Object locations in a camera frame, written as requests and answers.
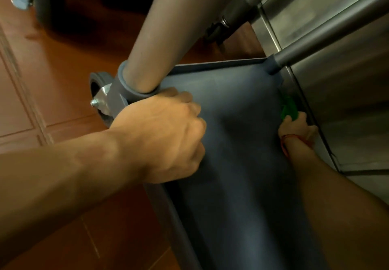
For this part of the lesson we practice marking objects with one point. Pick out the person's right hand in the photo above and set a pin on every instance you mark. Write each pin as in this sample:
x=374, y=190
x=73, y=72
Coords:
x=296, y=128

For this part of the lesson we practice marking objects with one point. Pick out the person's left hand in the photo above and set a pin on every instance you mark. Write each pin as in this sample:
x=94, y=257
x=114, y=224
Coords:
x=158, y=133

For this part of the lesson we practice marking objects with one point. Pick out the person's right fingers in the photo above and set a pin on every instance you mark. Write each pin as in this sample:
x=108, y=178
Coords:
x=299, y=121

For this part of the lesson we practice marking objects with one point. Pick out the person's left fingers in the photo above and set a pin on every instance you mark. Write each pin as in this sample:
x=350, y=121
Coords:
x=194, y=118

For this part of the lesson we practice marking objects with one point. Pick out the green scouring pad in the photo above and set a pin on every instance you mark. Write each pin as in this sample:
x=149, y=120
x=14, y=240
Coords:
x=288, y=107

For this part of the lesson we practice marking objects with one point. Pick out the grey plastic cart shelf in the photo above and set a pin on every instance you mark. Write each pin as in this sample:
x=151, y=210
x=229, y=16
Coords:
x=243, y=169

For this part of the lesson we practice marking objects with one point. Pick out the person's left forearm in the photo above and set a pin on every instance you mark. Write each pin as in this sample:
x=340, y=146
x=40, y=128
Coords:
x=60, y=175

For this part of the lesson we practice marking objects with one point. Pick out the person's right forearm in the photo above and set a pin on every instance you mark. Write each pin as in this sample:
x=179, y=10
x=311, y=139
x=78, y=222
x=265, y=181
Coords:
x=337, y=206

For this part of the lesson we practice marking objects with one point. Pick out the stainless steel cabinet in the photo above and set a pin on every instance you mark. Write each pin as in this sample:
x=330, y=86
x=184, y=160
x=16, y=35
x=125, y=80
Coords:
x=343, y=102

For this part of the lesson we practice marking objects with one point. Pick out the black caster wheel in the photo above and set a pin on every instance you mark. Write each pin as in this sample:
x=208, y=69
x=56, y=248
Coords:
x=216, y=31

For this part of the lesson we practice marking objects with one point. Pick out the grey caster wheel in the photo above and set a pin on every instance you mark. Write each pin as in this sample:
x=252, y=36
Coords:
x=101, y=96

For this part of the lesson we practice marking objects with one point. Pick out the thick grey cart post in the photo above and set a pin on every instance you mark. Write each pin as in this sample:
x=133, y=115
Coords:
x=170, y=33

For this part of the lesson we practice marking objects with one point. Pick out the thin grey cart post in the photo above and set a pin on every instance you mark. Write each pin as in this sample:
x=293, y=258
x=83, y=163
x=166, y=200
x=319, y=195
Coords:
x=328, y=33

